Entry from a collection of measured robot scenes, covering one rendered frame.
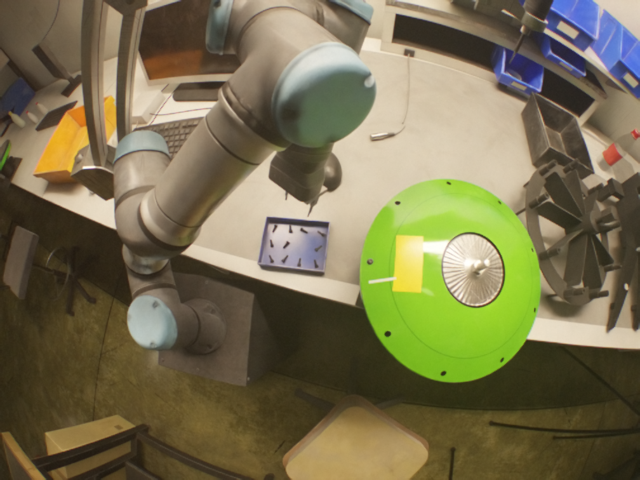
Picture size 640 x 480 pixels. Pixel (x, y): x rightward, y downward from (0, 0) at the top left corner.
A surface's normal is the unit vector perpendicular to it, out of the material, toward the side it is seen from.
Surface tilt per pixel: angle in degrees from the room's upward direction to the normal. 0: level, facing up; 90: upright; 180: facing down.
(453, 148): 0
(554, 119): 86
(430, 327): 17
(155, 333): 4
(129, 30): 90
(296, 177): 59
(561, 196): 91
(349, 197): 0
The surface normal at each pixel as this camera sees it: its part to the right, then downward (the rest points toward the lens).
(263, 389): -0.05, -0.32
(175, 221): 0.15, 0.73
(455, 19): -0.26, 0.92
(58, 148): 0.98, 0.09
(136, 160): 0.28, -0.44
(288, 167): -0.58, 0.48
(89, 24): 0.21, 0.92
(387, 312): -0.43, -0.15
